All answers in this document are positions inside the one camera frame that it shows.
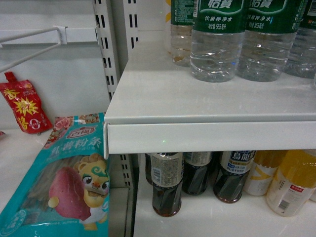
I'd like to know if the white shelf with water bottles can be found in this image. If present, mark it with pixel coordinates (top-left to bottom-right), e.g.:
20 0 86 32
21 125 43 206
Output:
104 35 316 155

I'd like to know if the dark tea bottle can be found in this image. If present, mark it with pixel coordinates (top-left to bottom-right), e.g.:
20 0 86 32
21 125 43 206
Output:
182 152 213 196
151 152 184 217

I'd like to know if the white wire display hook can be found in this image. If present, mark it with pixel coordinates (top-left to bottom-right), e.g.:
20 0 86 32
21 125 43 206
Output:
0 26 67 72

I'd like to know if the dark tea bottle middle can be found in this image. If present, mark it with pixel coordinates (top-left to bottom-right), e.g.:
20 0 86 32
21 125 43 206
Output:
182 152 213 196

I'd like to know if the water bottle green label centre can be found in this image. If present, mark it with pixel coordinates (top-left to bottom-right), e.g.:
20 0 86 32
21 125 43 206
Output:
190 0 250 82

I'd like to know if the yellow white bottle barcode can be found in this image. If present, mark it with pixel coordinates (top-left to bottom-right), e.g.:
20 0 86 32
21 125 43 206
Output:
266 149 316 217

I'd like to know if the white slotted shelf upright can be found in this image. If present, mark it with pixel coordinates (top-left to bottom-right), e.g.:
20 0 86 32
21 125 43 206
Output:
93 0 135 190

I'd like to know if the water bottle green label right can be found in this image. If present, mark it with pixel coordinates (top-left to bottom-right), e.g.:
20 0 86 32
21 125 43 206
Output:
237 0 307 82

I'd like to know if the red sauce pouch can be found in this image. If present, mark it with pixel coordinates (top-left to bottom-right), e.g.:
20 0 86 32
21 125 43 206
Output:
0 72 53 134

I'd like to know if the yellow white bottle behind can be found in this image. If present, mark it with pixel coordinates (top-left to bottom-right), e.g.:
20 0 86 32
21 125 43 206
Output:
243 150 287 196

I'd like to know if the water bottle back left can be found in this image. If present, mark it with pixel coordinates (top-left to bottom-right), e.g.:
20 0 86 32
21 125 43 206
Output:
170 0 194 67

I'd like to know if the teal sweet potato noodle bag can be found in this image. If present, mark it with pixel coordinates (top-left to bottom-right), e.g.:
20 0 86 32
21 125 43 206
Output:
0 113 110 237

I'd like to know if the suntory oolong tea bottle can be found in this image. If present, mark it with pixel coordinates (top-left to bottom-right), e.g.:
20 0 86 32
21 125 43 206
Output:
213 151 256 203

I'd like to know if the dark tea bottle front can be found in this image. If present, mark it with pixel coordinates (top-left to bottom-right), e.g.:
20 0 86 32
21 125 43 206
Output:
151 152 184 217

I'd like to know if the water bottle green label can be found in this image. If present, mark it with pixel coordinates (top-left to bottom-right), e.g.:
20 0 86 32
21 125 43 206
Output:
190 0 250 82
237 0 307 82

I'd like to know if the water bottle far right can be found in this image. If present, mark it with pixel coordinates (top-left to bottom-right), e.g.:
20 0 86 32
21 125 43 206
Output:
284 0 316 79

